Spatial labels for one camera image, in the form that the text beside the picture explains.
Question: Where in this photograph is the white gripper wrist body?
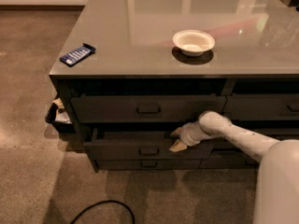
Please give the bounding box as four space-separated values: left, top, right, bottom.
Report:
179 121 209 147

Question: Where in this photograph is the dark grey drawer cabinet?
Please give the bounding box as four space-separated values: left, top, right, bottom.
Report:
49 0 299 174

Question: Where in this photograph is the black floor cable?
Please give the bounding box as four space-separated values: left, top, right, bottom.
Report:
69 199 136 224

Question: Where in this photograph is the white paper bowl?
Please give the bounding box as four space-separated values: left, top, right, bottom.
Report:
173 30 215 57

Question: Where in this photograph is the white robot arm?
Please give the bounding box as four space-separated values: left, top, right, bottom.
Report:
169 111 299 224

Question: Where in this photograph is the black bin with trash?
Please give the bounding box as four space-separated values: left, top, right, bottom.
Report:
45 97 75 133

